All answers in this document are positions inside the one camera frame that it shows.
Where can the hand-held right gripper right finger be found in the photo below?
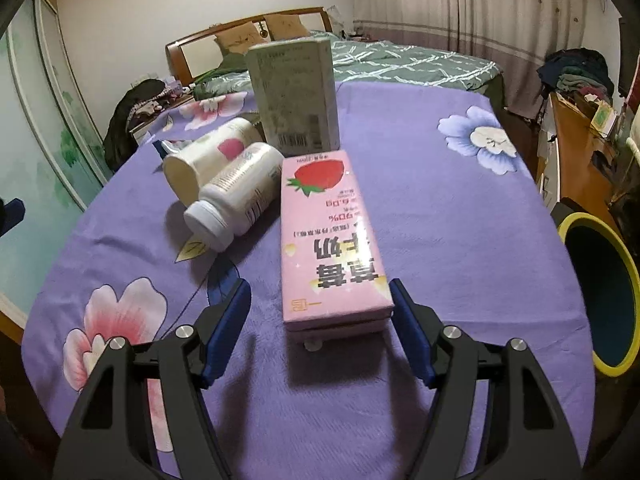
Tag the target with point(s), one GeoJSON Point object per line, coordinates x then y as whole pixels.
{"type": "Point", "coordinates": [412, 330]}

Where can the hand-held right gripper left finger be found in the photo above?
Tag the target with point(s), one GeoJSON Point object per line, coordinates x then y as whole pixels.
{"type": "Point", "coordinates": [225, 330]}

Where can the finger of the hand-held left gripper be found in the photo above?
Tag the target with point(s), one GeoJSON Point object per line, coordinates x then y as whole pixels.
{"type": "Point", "coordinates": [14, 210]}

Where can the pink milk carton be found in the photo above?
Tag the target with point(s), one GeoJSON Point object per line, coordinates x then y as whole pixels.
{"type": "Point", "coordinates": [330, 240]}

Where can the white pill bottle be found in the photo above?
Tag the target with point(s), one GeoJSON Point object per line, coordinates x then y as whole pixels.
{"type": "Point", "coordinates": [235, 195]}

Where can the cream paper cup pink print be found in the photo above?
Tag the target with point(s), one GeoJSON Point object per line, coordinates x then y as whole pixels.
{"type": "Point", "coordinates": [207, 162]}

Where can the dark trash bin yellow rim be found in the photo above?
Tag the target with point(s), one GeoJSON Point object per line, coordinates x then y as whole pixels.
{"type": "Point", "coordinates": [607, 300]}

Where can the white green cardboard box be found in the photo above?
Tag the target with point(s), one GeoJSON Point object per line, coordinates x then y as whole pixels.
{"type": "Point", "coordinates": [295, 95]}

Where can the sliding wardrobe door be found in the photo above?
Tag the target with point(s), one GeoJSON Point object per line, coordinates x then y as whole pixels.
{"type": "Point", "coordinates": [35, 135]}

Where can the purple floral tablecloth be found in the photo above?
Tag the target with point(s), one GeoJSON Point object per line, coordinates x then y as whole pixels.
{"type": "Point", "coordinates": [450, 260]}

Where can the dark clothes heap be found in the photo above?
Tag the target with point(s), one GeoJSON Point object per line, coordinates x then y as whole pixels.
{"type": "Point", "coordinates": [125, 120]}

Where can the white nightstand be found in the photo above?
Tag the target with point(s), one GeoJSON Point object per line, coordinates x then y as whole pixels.
{"type": "Point", "coordinates": [145, 127]}

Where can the wooden side desk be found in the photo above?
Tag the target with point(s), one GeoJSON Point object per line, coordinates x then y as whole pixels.
{"type": "Point", "coordinates": [575, 160]}

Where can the wooden bed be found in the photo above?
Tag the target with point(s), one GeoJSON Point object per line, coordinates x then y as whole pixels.
{"type": "Point", "coordinates": [200, 45]}

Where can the dark green cloth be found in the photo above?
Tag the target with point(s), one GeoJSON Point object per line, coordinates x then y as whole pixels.
{"type": "Point", "coordinates": [227, 67]}

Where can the green checked duvet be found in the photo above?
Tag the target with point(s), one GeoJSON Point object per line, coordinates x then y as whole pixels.
{"type": "Point", "coordinates": [400, 62]}

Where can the brown pillow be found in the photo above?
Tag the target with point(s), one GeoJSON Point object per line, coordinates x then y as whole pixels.
{"type": "Point", "coordinates": [237, 40]}
{"type": "Point", "coordinates": [285, 26]}

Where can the green card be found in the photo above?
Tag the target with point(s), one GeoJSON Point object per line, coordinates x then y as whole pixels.
{"type": "Point", "coordinates": [602, 117]}

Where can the pile of folded clothes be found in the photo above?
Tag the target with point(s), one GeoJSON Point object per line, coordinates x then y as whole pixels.
{"type": "Point", "coordinates": [575, 75]}

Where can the pink beige curtain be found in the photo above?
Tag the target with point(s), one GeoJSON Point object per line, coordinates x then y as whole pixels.
{"type": "Point", "coordinates": [475, 20]}

